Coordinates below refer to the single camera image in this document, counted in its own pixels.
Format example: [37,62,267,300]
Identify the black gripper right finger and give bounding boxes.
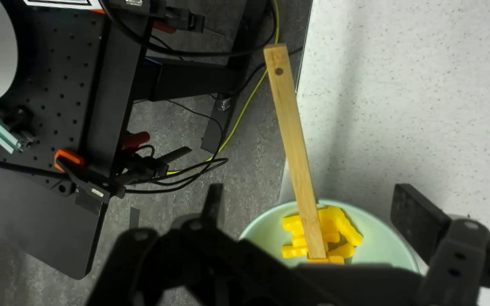
[389,184,490,306]

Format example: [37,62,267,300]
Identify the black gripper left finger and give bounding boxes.
[85,182,292,306]

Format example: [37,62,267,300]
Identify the wooden ladle yellow head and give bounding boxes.
[263,45,362,266]

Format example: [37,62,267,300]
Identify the mint green bowl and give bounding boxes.
[240,201,420,272]

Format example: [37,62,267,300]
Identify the black perforated side table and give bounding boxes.
[0,0,144,279]

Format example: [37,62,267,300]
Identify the black floor cables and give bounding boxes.
[102,0,306,196]

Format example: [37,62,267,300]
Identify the orange handled clamp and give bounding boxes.
[54,147,190,201]

